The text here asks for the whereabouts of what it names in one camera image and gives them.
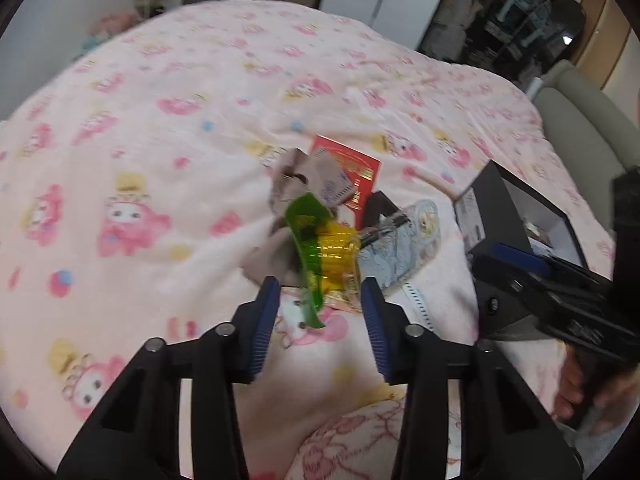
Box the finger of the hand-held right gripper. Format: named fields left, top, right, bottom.
left=471, top=254, right=548, bottom=342
left=491, top=241, right=593, bottom=283

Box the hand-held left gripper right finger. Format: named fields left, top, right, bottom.
left=360, top=276, right=583, bottom=480

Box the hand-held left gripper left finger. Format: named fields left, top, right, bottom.
left=56, top=275, right=282, bottom=480

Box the white perforated strap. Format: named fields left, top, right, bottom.
left=402, top=280, right=438, bottom=333

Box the black cardboard box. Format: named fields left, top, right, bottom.
left=452, top=160, right=591, bottom=273

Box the green yellow snack packet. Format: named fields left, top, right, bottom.
left=285, top=192, right=363, bottom=328

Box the person's right hand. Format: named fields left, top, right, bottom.
left=552, top=355, right=640, bottom=432

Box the clear blue printed packet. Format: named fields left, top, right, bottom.
left=357, top=199, right=443, bottom=291

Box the white fleece cloth red pattern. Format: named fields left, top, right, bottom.
left=287, top=402, right=466, bottom=480

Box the grey sofa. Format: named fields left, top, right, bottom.
left=532, top=59, right=640, bottom=201

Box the crumpled grey paper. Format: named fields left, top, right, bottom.
left=240, top=149, right=361, bottom=281

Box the red envelope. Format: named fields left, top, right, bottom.
left=309, top=135, right=382, bottom=226

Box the pink printed blanket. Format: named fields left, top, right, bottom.
left=0, top=0, right=616, bottom=480

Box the dark display cabinet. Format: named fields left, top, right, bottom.
left=417, top=0, right=586, bottom=83

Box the plush toy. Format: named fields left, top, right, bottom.
left=82, top=10, right=138, bottom=51

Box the black display frame box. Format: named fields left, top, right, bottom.
left=360, top=191, right=401, bottom=231

